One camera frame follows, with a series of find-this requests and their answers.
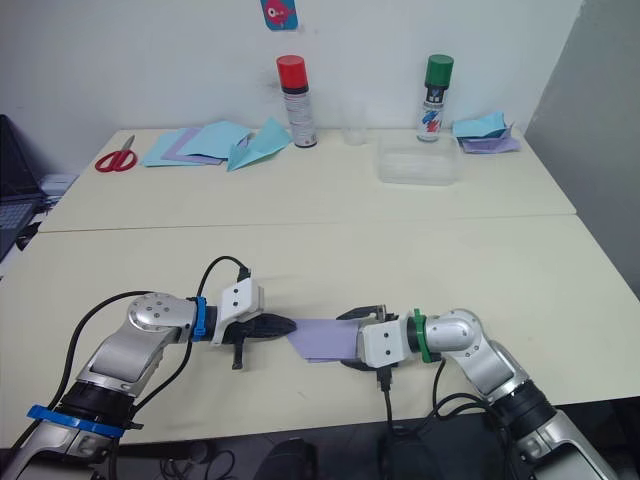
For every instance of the crumpled light blue paper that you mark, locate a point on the crumpled light blue paper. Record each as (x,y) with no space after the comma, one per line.
(482,125)

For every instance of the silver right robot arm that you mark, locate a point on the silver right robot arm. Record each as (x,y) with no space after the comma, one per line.
(480,360)

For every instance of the purple paper sheet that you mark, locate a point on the purple paper sheet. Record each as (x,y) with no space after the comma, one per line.
(175,147)
(325,340)

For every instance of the crumpled purple paper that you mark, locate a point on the crumpled purple paper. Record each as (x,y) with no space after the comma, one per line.
(492,146)

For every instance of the flat light blue paper sheet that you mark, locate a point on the flat light blue paper sheet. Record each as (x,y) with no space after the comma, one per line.
(212,140)
(156,152)

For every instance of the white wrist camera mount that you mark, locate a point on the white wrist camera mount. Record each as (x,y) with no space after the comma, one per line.
(240,297)
(382,345)

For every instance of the dark rounded shape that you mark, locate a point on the dark rounded shape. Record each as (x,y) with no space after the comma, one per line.
(292,460)

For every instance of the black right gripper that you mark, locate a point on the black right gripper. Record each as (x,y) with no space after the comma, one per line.
(385,315)

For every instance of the light blue paper airplane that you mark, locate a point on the light blue paper airplane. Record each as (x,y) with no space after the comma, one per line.
(257,150)

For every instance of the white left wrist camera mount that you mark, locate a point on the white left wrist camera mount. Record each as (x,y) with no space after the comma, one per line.
(240,297)

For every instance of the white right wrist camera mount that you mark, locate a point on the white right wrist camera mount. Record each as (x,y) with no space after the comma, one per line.
(382,345)

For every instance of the green capped spray can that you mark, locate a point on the green capped spray can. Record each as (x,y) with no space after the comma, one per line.
(432,120)

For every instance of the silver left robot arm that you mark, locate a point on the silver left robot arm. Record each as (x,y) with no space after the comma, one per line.
(150,312)

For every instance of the dark laptop computer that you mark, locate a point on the dark laptop computer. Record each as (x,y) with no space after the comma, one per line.
(12,215)

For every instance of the clear plastic container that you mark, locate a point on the clear plastic container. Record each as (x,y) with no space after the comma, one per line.
(417,170)

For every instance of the blue wall sticker red fish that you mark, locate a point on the blue wall sticker red fish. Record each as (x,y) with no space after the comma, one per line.
(277,12)

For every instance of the black computer mouse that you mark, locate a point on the black computer mouse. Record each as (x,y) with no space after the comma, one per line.
(26,241)

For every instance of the red capped spray can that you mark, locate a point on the red capped spray can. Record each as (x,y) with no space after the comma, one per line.
(302,115)

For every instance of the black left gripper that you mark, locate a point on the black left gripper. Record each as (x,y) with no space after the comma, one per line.
(240,332)

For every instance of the flat purple paper sheet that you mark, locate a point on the flat purple paper sheet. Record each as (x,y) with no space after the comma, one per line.
(175,147)

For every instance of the clear plastic cup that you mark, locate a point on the clear plastic cup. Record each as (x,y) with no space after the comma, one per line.
(354,136)

